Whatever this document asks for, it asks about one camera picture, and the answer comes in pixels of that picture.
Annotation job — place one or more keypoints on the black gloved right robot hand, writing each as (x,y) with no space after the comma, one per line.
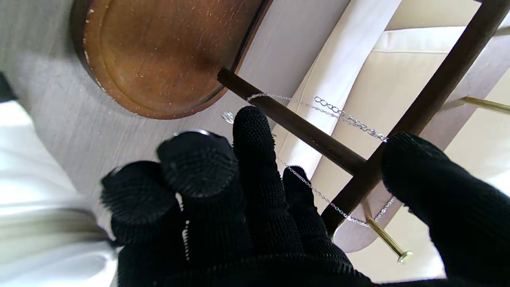
(247,223)

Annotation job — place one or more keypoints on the brown wooden jewelry stand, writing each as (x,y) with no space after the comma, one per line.
(159,56)

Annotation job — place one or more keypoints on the beige sofa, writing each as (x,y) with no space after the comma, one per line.
(382,79)

